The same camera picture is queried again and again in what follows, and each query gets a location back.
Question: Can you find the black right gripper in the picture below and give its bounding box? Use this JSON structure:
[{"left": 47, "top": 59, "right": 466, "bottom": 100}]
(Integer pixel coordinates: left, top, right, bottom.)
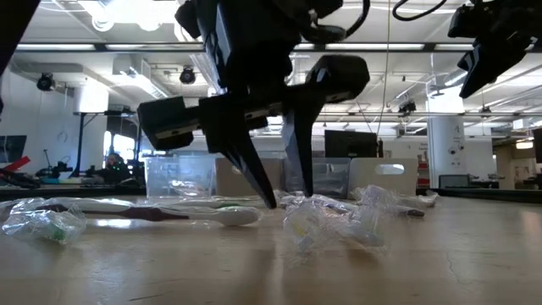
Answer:
[{"left": 456, "top": 0, "right": 542, "bottom": 99}]

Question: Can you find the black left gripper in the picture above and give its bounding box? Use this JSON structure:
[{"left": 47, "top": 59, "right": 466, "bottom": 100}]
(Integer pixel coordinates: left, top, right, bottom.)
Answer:
[{"left": 137, "top": 0, "right": 370, "bottom": 209}]

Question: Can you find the light grey plastic bin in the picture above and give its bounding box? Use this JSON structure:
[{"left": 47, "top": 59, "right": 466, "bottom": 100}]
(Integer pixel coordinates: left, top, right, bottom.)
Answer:
[{"left": 214, "top": 158, "right": 285, "bottom": 197}]

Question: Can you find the dark smoky plastic bin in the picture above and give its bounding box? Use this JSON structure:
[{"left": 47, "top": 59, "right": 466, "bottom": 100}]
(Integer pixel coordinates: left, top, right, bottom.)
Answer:
[{"left": 283, "top": 157, "right": 351, "bottom": 199}]

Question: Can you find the large black monitor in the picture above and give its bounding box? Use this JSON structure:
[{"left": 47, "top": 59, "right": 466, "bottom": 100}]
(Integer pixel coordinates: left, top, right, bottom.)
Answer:
[{"left": 324, "top": 129, "right": 379, "bottom": 164}]

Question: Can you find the black ceiling spotlight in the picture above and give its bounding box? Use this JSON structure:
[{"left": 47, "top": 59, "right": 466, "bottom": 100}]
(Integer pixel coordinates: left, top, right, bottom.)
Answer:
[
  {"left": 397, "top": 100, "right": 418, "bottom": 116},
  {"left": 179, "top": 66, "right": 197, "bottom": 86},
  {"left": 36, "top": 72, "right": 56, "bottom": 92}
]

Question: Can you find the white building column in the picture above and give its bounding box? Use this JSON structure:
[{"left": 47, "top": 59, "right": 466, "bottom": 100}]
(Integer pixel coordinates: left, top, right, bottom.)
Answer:
[{"left": 426, "top": 99, "right": 466, "bottom": 188}]

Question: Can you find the clear plastic bin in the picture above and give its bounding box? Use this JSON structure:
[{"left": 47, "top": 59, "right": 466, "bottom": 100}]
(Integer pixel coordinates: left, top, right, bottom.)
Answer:
[{"left": 144, "top": 155, "right": 217, "bottom": 200}]

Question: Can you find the white plastic bin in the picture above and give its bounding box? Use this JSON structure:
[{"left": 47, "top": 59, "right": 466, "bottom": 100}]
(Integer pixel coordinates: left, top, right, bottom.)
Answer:
[{"left": 347, "top": 158, "right": 419, "bottom": 197}]

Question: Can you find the small dark desk monitor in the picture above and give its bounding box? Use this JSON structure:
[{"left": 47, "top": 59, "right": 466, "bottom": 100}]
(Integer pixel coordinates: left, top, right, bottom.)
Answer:
[{"left": 438, "top": 174, "right": 471, "bottom": 190}]

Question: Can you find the red flat object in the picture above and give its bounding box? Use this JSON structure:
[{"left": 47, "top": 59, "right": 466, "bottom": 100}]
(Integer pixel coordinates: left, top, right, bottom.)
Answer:
[{"left": 2, "top": 155, "right": 31, "bottom": 173}]

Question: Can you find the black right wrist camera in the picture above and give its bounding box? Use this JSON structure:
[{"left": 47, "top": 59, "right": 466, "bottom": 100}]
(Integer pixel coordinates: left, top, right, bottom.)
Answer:
[{"left": 447, "top": 3, "right": 479, "bottom": 39}]

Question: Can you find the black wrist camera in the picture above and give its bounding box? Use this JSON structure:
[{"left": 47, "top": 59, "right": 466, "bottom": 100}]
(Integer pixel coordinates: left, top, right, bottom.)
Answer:
[
  {"left": 174, "top": 0, "right": 203, "bottom": 40},
  {"left": 447, "top": 3, "right": 479, "bottom": 39}
]

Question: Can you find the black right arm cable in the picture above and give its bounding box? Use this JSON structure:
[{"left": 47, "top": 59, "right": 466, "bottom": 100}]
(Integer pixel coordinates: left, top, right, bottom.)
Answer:
[{"left": 391, "top": 0, "right": 450, "bottom": 22}]

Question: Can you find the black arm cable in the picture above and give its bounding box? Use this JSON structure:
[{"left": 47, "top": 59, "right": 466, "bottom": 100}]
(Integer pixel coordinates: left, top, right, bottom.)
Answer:
[
  {"left": 391, "top": 0, "right": 450, "bottom": 22},
  {"left": 302, "top": 0, "right": 372, "bottom": 44}
]

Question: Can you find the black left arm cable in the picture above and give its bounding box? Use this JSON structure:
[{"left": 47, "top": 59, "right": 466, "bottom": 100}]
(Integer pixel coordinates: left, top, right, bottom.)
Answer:
[{"left": 302, "top": 0, "right": 372, "bottom": 44}]

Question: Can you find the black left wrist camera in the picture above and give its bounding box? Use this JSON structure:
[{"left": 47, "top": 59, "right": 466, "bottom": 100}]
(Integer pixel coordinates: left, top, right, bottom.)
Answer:
[{"left": 174, "top": 0, "right": 203, "bottom": 40}]

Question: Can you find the black background rig frame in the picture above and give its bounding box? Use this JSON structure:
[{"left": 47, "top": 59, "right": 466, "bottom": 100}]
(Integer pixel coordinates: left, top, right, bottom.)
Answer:
[{"left": 74, "top": 109, "right": 145, "bottom": 181}]

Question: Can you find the dark wall screen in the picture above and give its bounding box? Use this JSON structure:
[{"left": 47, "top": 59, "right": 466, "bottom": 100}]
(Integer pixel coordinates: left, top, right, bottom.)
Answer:
[{"left": 0, "top": 134, "right": 28, "bottom": 164}]

